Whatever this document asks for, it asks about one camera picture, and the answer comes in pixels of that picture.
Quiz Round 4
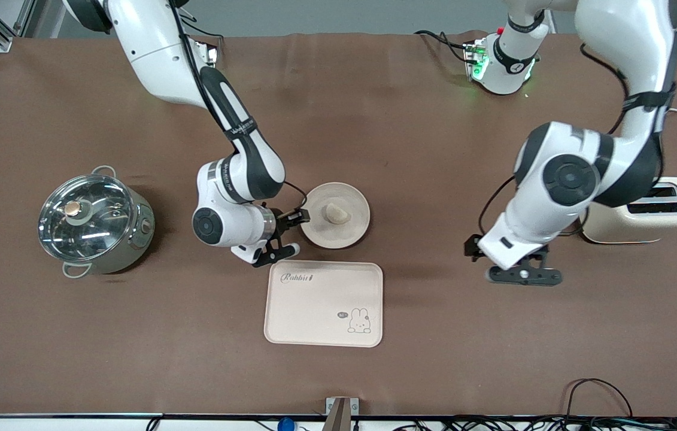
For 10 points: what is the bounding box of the round cream plate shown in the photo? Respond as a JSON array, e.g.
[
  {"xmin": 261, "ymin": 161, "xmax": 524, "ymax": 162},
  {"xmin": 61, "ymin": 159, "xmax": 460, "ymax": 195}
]
[{"xmin": 301, "ymin": 182, "xmax": 371, "ymax": 250}]

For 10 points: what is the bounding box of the cream rabbit print tray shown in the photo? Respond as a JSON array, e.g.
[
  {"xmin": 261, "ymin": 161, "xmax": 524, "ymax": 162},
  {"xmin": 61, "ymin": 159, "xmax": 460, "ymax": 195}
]
[{"xmin": 264, "ymin": 259, "xmax": 384, "ymax": 348}]

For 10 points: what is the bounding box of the pale green electric pot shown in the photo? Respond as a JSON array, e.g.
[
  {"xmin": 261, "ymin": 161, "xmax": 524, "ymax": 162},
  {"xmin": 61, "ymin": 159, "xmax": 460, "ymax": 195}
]
[{"xmin": 39, "ymin": 166, "xmax": 156, "ymax": 279}]

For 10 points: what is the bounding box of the cream two-slot toaster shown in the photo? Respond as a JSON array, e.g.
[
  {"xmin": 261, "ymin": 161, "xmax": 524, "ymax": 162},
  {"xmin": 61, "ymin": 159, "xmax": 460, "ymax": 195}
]
[{"xmin": 581, "ymin": 177, "xmax": 677, "ymax": 244}]

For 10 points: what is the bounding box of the brown table cover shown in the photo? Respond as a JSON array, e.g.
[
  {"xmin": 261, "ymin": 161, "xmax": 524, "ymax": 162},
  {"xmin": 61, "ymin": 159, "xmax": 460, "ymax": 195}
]
[{"xmin": 0, "ymin": 33, "xmax": 677, "ymax": 418}]

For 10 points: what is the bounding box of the glass pot lid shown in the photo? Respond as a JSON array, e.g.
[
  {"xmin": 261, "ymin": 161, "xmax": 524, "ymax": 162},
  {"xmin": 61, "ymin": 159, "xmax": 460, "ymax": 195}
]
[{"xmin": 38, "ymin": 174, "xmax": 135, "ymax": 263}]

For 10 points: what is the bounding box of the looped black cable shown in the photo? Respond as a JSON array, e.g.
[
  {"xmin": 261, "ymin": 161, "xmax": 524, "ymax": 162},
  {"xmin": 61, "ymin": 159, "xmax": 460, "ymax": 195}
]
[{"xmin": 566, "ymin": 378, "xmax": 633, "ymax": 420}]

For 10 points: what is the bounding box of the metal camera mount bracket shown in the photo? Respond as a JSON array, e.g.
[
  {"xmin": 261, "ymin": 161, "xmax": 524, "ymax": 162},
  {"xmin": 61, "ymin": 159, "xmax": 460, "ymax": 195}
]
[{"xmin": 321, "ymin": 397, "xmax": 360, "ymax": 431}]

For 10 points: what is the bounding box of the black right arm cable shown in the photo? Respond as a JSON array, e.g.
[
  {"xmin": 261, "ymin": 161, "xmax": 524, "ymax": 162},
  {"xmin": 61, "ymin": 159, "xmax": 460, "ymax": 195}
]
[{"xmin": 168, "ymin": 0, "xmax": 309, "ymax": 211}]

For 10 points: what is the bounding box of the black left arm base cable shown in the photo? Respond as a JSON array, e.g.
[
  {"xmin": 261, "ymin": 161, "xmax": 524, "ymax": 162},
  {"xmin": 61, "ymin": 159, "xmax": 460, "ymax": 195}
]
[{"xmin": 415, "ymin": 30, "xmax": 470, "ymax": 63}]

